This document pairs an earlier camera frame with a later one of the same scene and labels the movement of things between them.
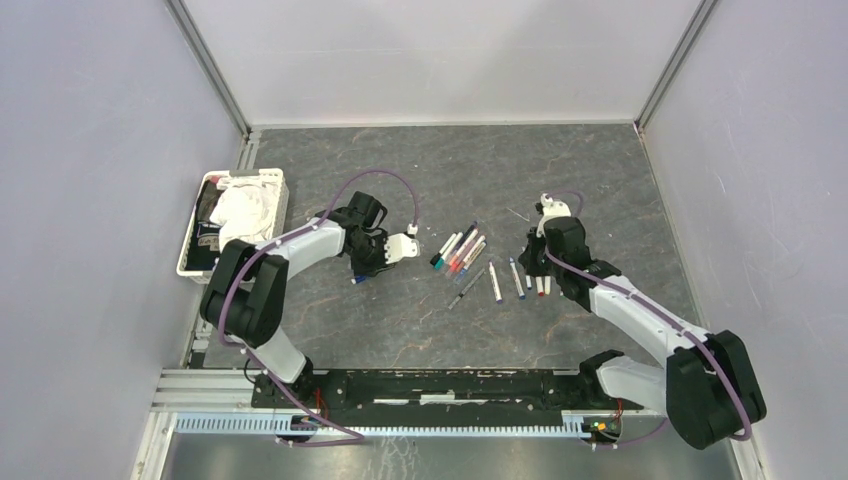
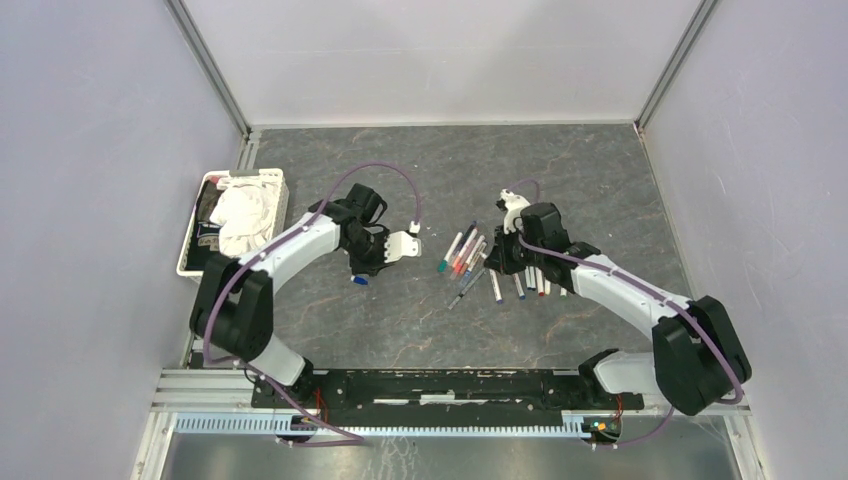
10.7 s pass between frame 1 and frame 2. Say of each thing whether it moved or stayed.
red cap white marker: stayed
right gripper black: moved
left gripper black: stayed
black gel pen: stayed
